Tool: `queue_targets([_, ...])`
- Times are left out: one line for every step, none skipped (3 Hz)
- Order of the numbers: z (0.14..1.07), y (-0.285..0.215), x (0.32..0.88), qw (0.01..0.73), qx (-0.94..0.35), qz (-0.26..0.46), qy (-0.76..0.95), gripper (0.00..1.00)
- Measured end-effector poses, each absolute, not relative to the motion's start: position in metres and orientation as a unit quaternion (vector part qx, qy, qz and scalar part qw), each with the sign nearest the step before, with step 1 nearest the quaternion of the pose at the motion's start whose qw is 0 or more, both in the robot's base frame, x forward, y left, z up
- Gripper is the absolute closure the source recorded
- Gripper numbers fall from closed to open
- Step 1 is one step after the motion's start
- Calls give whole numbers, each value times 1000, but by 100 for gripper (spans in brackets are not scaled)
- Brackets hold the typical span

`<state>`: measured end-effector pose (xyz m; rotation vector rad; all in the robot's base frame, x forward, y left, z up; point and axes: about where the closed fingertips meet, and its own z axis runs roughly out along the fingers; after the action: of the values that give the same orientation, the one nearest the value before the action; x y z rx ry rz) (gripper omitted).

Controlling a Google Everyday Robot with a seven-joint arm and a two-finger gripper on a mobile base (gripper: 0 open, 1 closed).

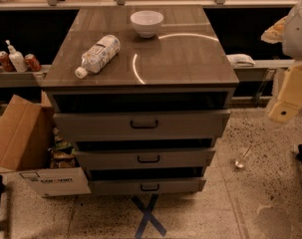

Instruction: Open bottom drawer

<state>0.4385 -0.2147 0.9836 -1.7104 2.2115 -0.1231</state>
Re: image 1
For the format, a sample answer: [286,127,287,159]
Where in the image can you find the red soda can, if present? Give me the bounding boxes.
[25,54,42,72]
[0,51,15,72]

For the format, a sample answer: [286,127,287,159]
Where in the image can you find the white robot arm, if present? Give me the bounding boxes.
[261,0,302,123]

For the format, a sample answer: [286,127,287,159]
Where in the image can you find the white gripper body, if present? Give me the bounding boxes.
[278,62,302,108]

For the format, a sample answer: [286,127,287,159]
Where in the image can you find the left red soda can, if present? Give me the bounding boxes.
[0,51,15,72]

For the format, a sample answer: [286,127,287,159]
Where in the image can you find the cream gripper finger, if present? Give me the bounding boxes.
[268,101,300,123]
[261,17,287,44]

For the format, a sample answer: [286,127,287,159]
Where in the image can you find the snack bags in box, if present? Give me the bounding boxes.
[49,127,78,168]

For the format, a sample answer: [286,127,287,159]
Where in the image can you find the metal spoon on floor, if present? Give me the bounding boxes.
[234,145,252,169]

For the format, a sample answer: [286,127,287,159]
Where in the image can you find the clear plastic water bottle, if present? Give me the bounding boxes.
[75,35,121,79]

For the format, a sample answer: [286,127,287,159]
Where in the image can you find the open cardboard box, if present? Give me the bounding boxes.
[0,95,91,197]

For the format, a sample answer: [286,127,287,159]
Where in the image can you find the folded white cloth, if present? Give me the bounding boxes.
[227,54,255,67]

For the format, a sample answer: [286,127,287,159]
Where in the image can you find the grey drawer cabinet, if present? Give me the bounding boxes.
[42,6,238,185]

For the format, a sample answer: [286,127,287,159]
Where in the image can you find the grey drawer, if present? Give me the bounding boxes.
[89,177,205,195]
[54,110,230,141]
[76,147,215,170]

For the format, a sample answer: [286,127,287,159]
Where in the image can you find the right red soda can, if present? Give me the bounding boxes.
[25,54,42,72]

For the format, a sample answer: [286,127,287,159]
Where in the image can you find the white ceramic bowl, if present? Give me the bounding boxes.
[131,10,163,38]

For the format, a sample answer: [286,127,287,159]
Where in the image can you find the white pump bottle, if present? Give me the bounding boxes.
[6,40,28,73]

